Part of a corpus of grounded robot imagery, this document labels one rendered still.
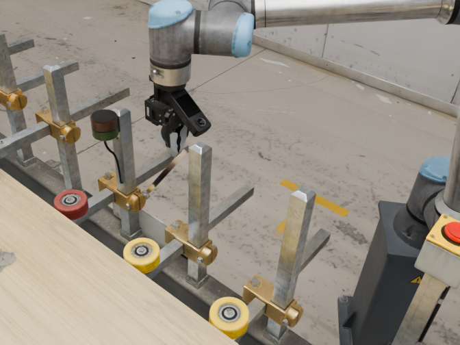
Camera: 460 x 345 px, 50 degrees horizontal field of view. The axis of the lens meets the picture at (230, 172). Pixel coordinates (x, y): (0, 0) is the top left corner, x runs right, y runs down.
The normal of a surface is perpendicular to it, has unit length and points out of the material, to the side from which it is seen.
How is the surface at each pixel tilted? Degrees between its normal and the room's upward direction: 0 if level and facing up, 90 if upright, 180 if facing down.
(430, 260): 90
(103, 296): 0
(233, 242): 0
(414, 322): 90
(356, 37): 90
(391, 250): 0
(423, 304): 90
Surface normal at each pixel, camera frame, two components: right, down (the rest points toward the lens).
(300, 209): -0.62, 0.46
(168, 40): 0.02, 0.63
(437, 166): 0.06, -0.83
